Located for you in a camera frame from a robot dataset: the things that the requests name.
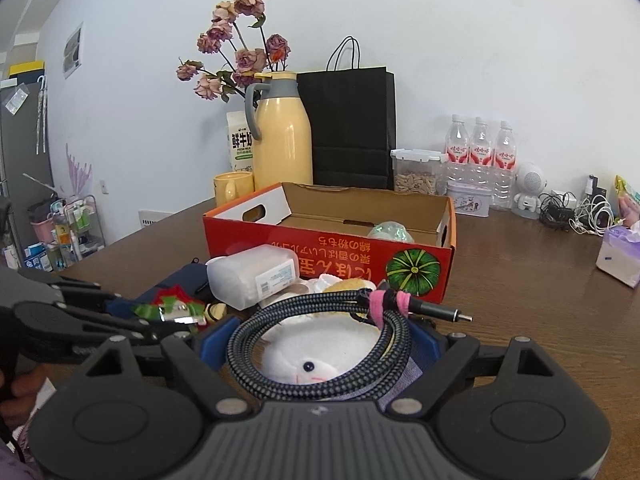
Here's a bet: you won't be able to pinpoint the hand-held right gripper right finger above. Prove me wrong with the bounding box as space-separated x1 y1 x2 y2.
380 322 556 418

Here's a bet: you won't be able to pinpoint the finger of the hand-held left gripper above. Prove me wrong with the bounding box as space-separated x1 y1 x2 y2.
52 276 136 317
14 301 193 363

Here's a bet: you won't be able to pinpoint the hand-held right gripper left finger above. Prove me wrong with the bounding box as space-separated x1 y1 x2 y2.
85 317 261 423

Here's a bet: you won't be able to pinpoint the braided charging cable coil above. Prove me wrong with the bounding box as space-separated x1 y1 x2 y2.
227 287 473 403

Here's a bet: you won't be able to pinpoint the silver metal clip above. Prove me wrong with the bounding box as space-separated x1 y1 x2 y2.
160 305 198 326

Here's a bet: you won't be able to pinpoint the red green fabric ornament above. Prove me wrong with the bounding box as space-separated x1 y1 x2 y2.
132 284 206 321

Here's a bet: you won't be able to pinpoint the yellow plush toy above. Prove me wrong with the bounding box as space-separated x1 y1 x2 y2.
322 277 377 294

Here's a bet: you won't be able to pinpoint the white plush toy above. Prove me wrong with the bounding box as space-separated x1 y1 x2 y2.
260 312 386 386

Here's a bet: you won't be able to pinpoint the orange cardboard box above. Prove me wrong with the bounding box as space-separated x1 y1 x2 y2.
202 182 457 306

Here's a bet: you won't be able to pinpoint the person's left hand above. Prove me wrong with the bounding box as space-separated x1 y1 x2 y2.
0 365 51 428

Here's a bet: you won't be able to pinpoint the pink basket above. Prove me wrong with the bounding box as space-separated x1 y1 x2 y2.
30 212 56 243

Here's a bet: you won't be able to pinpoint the white plastic jar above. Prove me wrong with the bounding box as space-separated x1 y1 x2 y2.
206 244 301 311

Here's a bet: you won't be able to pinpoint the pale green round object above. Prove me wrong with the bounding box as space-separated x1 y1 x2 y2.
368 221 415 243

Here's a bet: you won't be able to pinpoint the grey cabinet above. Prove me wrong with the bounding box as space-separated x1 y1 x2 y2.
0 77 56 266

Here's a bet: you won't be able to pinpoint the white printed tin box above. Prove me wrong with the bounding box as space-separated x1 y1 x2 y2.
446 180 492 218

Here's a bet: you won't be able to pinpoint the yellow mug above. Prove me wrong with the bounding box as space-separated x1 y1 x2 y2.
213 171 255 206

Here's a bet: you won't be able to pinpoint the clear seed container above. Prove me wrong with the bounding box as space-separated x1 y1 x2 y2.
390 148 447 196

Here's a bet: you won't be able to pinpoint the white robot figure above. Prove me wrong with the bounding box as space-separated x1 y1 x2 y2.
514 161 548 220

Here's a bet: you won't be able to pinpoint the clear water bottle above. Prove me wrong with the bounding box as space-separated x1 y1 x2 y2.
491 120 518 211
469 116 493 186
444 114 472 196

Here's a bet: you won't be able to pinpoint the white milk carton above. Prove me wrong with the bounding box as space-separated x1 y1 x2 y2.
226 110 257 173

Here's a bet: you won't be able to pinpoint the purple tissue pack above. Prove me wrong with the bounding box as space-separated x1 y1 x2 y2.
595 220 640 288

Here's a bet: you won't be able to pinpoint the yellow thermos jug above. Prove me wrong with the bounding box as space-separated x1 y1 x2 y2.
244 71 314 192

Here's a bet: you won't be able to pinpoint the yellow box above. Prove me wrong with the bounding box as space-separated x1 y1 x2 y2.
9 60 46 79

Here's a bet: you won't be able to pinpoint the black paper bag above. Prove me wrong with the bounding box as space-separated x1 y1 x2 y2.
297 36 397 191

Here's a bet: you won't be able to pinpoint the yellow snack packet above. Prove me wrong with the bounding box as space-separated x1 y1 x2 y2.
614 175 640 226

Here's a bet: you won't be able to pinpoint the dried pink flowers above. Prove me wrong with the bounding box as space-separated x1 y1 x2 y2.
176 0 292 102

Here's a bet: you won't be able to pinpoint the wire storage rack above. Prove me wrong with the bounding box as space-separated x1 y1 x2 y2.
22 195 106 271

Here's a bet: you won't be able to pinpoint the white wall vent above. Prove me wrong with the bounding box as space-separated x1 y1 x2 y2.
138 209 173 228

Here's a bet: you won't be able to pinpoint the black tangled cables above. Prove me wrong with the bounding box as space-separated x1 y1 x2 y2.
539 191 581 232

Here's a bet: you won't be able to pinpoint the white tangled cables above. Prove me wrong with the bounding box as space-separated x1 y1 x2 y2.
572 195 615 237

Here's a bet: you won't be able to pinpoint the wall picture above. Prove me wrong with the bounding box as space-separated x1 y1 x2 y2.
63 22 83 79

